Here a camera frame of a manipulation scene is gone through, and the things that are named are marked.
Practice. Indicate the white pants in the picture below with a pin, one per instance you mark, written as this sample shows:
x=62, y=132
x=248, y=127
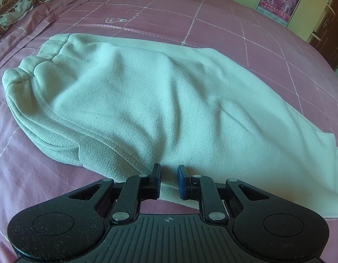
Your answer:
x=117, y=106

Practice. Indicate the pink checked bed sheet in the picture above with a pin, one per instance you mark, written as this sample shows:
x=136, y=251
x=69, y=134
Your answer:
x=289, y=65

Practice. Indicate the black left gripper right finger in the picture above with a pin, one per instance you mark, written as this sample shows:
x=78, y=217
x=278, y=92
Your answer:
x=203, y=190

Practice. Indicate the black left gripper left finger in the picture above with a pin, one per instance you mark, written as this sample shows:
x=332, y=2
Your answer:
x=136, y=189

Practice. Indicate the brown wooden door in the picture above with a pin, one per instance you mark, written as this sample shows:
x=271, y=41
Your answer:
x=325, y=37

